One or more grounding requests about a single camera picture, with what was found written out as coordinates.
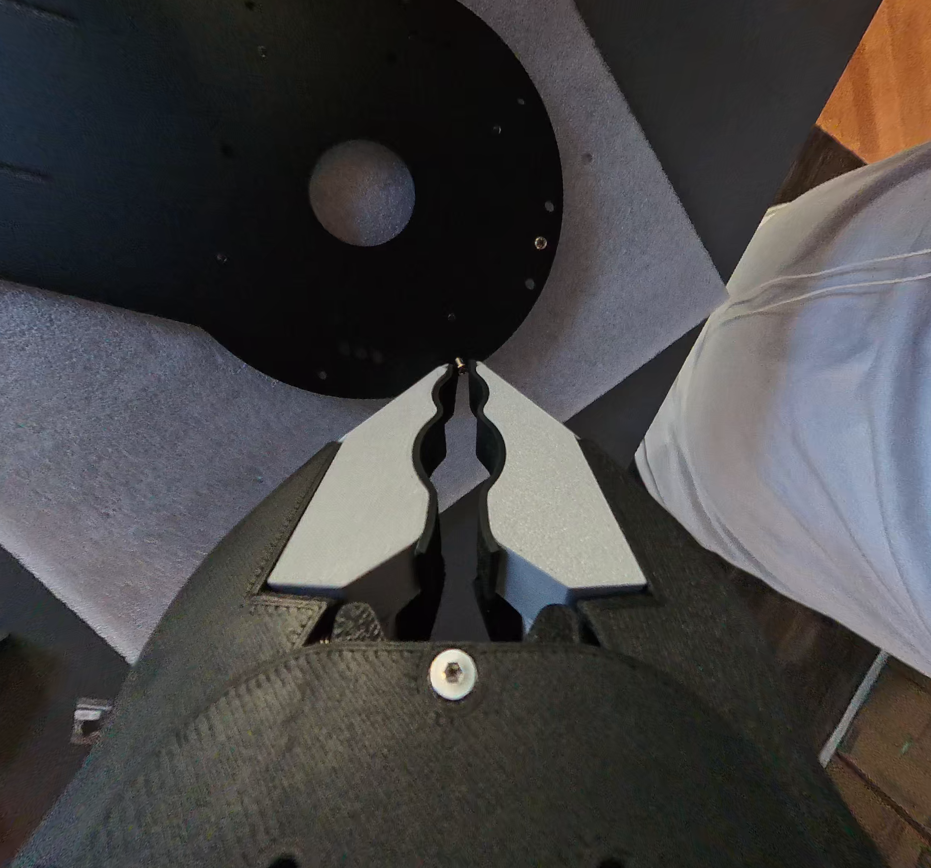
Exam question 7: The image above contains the white foam sheet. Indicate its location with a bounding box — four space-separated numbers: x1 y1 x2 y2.
0 0 730 662

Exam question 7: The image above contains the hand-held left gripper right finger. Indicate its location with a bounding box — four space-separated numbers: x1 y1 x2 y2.
465 361 648 625

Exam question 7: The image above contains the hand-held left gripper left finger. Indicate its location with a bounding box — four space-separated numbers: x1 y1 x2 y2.
268 365 458 625

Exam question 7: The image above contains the black metal base plate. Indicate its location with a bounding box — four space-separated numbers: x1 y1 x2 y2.
0 0 565 401

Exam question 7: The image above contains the person's white shirt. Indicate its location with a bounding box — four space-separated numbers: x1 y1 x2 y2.
636 141 931 676

